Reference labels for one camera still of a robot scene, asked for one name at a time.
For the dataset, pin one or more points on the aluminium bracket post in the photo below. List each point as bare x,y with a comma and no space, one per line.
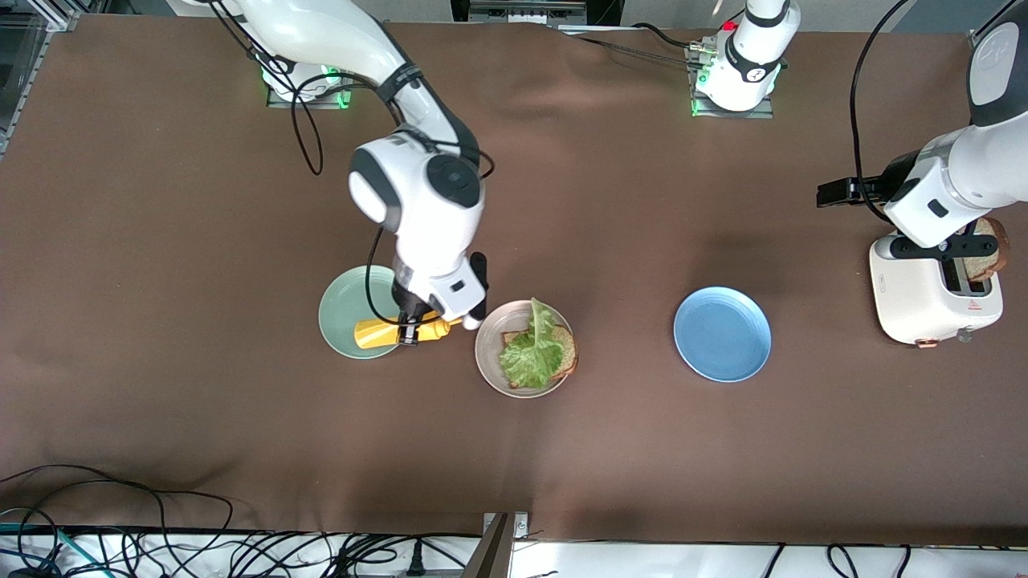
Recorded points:
499,546

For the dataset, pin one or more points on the beige plate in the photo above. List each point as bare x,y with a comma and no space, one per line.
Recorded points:
488,349

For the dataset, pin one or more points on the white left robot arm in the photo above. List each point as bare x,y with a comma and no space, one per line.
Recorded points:
964,177

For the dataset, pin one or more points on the yellow mustard squeeze bottle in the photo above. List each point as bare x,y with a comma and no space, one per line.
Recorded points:
373,333

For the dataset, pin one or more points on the brown table cloth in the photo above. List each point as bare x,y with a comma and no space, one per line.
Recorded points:
594,201

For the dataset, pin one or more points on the black power plug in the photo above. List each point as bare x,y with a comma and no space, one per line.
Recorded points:
415,559

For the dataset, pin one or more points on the clear acrylic enclosure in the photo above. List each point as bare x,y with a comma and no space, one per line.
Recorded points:
24,40

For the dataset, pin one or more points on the green lettuce leaf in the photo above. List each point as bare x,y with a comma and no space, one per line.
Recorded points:
532,353

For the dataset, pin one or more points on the aluminium frame profile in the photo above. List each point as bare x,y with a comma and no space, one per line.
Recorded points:
976,36

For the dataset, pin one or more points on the blue plate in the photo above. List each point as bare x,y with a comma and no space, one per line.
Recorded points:
723,334

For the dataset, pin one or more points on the black equipment box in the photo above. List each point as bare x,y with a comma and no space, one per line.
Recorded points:
534,10

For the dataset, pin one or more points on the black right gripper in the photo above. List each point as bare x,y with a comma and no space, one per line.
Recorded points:
407,310

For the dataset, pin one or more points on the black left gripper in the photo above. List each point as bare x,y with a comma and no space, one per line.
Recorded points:
866,190

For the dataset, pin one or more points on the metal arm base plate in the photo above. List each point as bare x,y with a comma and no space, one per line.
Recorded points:
697,100
277,99

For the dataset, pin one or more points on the brown bread slice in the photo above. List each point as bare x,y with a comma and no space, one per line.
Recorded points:
569,353
992,265

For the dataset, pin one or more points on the mint green plate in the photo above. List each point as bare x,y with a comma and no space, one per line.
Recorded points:
341,309

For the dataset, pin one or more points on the white toaster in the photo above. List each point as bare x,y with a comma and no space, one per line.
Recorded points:
911,297

